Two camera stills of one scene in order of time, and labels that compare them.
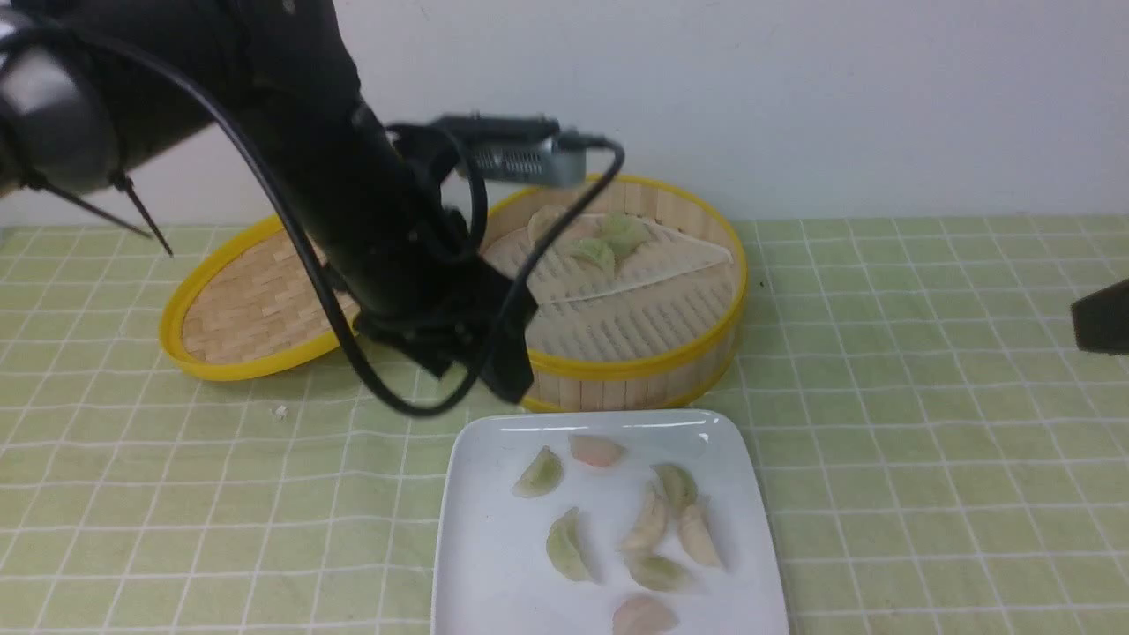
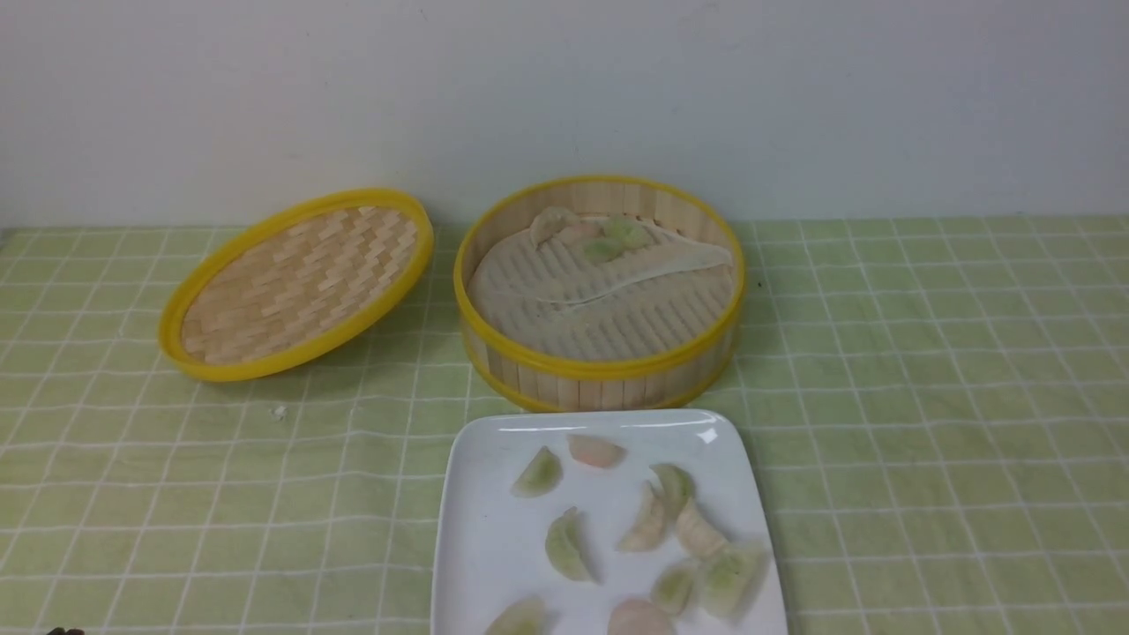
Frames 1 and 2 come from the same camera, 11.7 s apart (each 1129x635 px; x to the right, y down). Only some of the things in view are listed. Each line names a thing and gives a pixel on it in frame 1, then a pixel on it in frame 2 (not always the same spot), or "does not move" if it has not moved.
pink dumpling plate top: x=596 y=451 does not move
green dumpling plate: x=656 y=573 → x=674 y=586
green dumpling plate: x=542 y=476 does not move
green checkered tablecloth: x=945 y=462 does not move
